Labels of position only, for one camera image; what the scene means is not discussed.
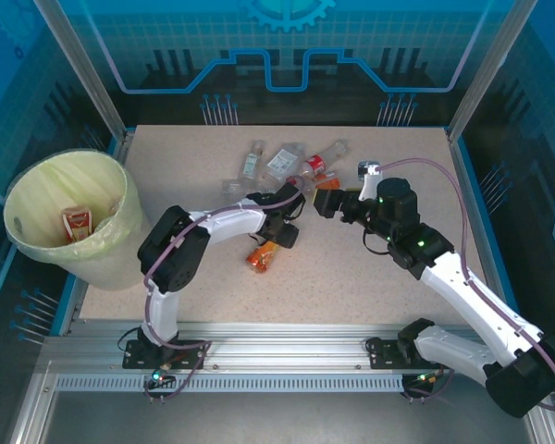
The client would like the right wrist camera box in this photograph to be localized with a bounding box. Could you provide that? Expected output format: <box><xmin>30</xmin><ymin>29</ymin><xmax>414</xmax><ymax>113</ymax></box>
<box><xmin>356</xmin><ymin>160</ymin><xmax>383</xmax><ymax>184</ymax></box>

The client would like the crushed clear bottle white cap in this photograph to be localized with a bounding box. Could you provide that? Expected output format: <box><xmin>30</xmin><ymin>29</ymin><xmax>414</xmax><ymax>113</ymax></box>
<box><xmin>220</xmin><ymin>179</ymin><xmax>260</xmax><ymax>204</ymax></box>

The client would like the small clear bottle green label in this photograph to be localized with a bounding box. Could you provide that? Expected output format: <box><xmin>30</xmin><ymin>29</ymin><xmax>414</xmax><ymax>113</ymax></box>
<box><xmin>240</xmin><ymin>141</ymin><xmax>265</xmax><ymax>179</ymax></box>

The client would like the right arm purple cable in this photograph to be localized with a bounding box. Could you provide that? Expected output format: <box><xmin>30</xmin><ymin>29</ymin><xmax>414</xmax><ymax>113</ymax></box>
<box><xmin>376</xmin><ymin>156</ymin><xmax>555</xmax><ymax>413</ymax></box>

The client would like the clear bottle red label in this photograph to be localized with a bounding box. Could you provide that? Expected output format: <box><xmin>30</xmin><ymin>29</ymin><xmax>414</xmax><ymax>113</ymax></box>
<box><xmin>300</xmin><ymin>140</ymin><xmax>352</xmax><ymax>180</ymax></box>

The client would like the square clear bottle white label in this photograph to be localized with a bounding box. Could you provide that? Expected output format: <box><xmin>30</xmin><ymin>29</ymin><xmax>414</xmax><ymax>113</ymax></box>
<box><xmin>261</xmin><ymin>142</ymin><xmax>308</xmax><ymax>184</ymax></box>

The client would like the orange soda bottle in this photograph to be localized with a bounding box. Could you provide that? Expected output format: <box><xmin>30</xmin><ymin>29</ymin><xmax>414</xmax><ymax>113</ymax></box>
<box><xmin>244</xmin><ymin>240</ymin><xmax>278</xmax><ymax>275</ymax></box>

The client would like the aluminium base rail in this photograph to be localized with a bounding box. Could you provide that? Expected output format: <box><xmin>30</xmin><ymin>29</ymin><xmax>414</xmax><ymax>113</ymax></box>
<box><xmin>41</xmin><ymin>321</ymin><xmax>533</xmax><ymax>371</ymax></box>

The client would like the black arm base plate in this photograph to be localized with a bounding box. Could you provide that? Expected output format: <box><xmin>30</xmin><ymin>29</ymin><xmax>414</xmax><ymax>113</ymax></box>
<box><xmin>122</xmin><ymin>339</ymin><xmax>209</xmax><ymax>371</ymax></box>
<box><xmin>367</xmin><ymin>337</ymin><xmax>454</xmax><ymax>371</ymax></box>

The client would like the white plastic bin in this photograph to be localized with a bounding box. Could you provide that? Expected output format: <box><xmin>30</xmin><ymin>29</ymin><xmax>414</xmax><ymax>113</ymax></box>
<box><xmin>3</xmin><ymin>147</ymin><xmax>145</xmax><ymax>292</ymax></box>

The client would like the aluminium frame post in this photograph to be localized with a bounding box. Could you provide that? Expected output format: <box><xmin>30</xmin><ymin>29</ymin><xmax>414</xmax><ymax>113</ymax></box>
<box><xmin>31</xmin><ymin>0</ymin><xmax>129</xmax><ymax>140</ymax></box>
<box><xmin>446</xmin><ymin>0</ymin><xmax>540</xmax><ymax>140</ymax></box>

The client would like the red carton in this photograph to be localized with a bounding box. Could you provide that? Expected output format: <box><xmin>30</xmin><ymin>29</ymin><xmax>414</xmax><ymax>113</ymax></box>
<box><xmin>60</xmin><ymin>206</ymin><xmax>96</xmax><ymax>244</ymax></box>

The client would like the slotted cable duct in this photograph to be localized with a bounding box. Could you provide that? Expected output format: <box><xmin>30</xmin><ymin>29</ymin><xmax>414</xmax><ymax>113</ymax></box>
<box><xmin>55</xmin><ymin>374</ymin><xmax>406</xmax><ymax>394</ymax></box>

